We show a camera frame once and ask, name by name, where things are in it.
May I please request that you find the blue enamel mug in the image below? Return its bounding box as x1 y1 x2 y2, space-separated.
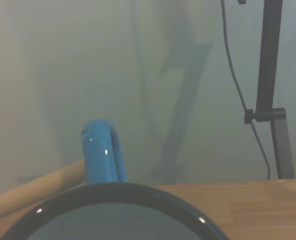
0 119 231 240

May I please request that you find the black camera stand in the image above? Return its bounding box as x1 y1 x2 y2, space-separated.
237 0 296 180

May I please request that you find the thin black camera cable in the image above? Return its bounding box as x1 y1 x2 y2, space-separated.
220 0 271 181

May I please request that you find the wooden mug tree black base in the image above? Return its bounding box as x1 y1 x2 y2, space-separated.
0 159 86 224

